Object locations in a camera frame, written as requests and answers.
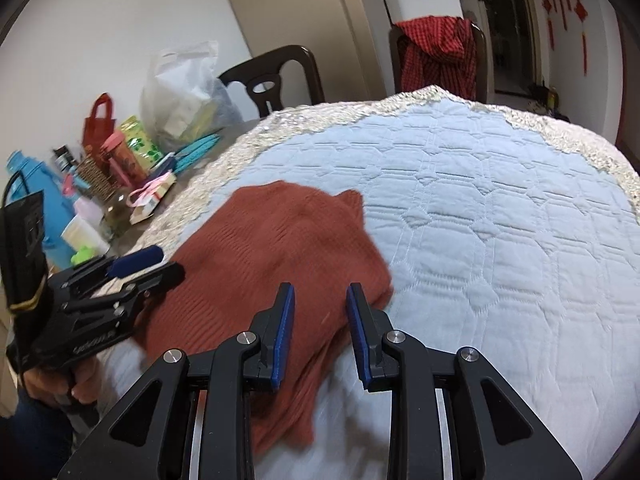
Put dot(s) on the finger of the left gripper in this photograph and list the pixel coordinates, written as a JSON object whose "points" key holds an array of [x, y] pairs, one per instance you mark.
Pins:
{"points": [[166, 277], [98, 271]]}

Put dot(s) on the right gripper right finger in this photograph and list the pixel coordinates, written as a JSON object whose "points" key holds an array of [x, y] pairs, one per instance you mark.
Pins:
{"points": [[452, 413]]}

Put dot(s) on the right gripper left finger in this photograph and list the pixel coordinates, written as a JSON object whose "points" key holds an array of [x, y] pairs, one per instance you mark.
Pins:
{"points": [[149, 432]]}

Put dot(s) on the rust red knit sweater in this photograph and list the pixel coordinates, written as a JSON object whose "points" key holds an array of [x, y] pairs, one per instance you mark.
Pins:
{"points": [[261, 237]]}

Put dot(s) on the person left hand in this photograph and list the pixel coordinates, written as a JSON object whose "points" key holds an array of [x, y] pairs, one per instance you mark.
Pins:
{"points": [[46, 385]]}

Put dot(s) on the green capped baby bottle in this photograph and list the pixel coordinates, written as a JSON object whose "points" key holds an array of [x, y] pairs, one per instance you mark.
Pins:
{"points": [[83, 255]]}

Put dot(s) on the white plastic cup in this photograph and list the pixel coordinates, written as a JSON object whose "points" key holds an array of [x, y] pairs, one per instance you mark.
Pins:
{"points": [[80, 234]]}

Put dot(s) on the glass jar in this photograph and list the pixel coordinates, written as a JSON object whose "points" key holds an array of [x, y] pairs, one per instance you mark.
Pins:
{"points": [[117, 213]]}

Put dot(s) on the small white cardboard box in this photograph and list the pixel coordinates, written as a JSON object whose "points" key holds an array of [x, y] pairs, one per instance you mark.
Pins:
{"points": [[141, 213]]}

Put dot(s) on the cream lace tablecloth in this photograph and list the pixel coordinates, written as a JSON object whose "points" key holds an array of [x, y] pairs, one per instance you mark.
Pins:
{"points": [[165, 228]]}

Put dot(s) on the green floral box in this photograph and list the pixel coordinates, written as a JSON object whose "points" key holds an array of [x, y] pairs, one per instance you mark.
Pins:
{"points": [[140, 143]]}

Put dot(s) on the red gift bag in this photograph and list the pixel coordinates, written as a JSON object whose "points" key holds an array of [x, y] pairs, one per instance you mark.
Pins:
{"points": [[99, 125]]}

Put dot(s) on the white plastic bag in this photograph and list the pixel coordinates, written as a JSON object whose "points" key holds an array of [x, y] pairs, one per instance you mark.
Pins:
{"points": [[183, 100]]}

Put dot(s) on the light blue quilted cover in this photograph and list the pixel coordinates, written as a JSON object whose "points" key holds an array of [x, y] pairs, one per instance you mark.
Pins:
{"points": [[495, 240]]}

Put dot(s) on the dark wooden chair left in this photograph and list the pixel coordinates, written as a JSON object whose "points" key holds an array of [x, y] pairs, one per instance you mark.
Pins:
{"points": [[262, 80]]}

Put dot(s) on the beige refrigerator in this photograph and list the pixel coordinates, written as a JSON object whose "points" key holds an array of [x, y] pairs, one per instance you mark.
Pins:
{"points": [[339, 33]]}

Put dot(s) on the dark wooden chair with garment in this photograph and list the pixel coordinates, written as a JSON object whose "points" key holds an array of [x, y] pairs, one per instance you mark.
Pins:
{"points": [[482, 63]]}

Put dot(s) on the red checkered garment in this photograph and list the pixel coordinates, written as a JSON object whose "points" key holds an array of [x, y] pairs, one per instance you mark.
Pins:
{"points": [[438, 51]]}

